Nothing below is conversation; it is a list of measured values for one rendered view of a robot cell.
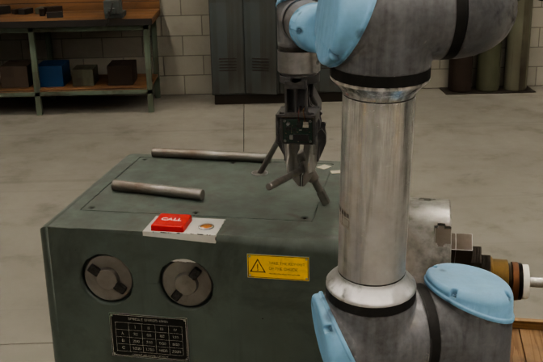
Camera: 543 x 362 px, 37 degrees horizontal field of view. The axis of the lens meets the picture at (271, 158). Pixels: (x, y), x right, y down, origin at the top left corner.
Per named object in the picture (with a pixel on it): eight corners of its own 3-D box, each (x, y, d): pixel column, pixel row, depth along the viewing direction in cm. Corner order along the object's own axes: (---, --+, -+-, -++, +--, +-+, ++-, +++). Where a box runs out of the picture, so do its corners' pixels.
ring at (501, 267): (476, 267, 156) (525, 270, 155) (473, 247, 165) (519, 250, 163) (473, 309, 159) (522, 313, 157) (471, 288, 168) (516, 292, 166)
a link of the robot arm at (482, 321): (526, 382, 106) (534, 288, 102) (428, 394, 103) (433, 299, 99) (487, 337, 117) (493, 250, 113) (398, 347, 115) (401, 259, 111)
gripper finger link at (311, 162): (298, 194, 145) (297, 145, 142) (303, 183, 150) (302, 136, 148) (315, 195, 144) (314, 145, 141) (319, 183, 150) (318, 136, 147)
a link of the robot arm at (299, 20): (366, 2, 124) (347, -4, 134) (294, 6, 122) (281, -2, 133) (365, 53, 126) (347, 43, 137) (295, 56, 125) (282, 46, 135)
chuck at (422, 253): (397, 377, 151) (402, 212, 147) (401, 323, 182) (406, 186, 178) (446, 381, 150) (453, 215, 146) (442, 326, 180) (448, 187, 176)
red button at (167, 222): (150, 235, 143) (149, 224, 143) (161, 222, 149) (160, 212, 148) (183, 237, 142) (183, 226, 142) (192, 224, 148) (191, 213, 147)
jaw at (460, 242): (431, 279, 160) (434, 247, 150) (432, 257, 163) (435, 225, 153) (490, 282, 158) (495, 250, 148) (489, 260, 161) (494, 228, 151)
